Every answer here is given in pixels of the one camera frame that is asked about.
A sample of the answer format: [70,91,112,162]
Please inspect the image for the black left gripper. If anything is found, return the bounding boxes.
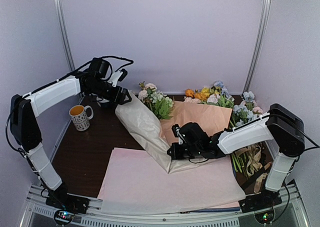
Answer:
[88,79,132,105]

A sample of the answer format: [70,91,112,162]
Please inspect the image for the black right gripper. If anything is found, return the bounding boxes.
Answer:
[167,143,202,161]

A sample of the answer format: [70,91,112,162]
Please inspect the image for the pink flower long stem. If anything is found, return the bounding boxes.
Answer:
[138,81,158,103]

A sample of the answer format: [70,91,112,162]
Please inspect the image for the grey-white wrapping paper sheet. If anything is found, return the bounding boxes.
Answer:
[115,92,211,174]

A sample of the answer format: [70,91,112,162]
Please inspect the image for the white hydrangea green leaf bunch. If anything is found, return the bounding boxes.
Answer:
[145,91,174,120]

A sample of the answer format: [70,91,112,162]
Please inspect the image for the beige ribbon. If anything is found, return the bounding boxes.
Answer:
[235,144,273,194]

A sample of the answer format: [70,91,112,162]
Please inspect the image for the peach wrapping paper sheet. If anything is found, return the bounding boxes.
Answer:
[160,101,232,145]

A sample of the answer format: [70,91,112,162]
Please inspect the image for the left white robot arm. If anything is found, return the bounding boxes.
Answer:
[5,55,134,191]

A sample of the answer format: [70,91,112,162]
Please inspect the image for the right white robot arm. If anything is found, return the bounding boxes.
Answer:
[166,103,305,208]

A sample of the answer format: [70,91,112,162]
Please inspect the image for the pile of fake flowers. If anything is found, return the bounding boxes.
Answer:
[184,81,263,174]

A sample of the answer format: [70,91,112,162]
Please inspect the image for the patterned mug with yellow inside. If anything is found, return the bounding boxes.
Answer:
[69,105,94,132]

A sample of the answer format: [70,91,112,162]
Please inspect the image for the stack of pastel paper sheets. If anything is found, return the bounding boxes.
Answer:
[97,148,246,215]

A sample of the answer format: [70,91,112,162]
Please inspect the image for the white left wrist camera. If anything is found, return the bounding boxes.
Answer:
[107,69,128,87]

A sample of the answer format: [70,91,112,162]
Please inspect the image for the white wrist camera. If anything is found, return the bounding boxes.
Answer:
[107,69,128,87]
[171,124,180,138]

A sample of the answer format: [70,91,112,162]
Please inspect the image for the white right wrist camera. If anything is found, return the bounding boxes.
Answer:
[171,124,180,138]

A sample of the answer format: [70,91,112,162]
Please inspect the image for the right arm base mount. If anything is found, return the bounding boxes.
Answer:
[239,193,282,225]

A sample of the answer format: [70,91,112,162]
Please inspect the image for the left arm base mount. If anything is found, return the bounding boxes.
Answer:
[45,194,90,226]

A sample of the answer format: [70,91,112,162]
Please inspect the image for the left aluminium frame post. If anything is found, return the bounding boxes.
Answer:
[53,0,75,71]

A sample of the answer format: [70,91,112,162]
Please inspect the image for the aluminium frame post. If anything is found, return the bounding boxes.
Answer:
[242,0,272,93]
[53,0,75,71]

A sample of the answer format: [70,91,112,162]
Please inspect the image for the front aluminium rail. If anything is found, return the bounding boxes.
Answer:
[18,183,311,227]

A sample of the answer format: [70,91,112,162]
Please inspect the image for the right aluminium frame post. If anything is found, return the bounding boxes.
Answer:
[242,0,272,93]

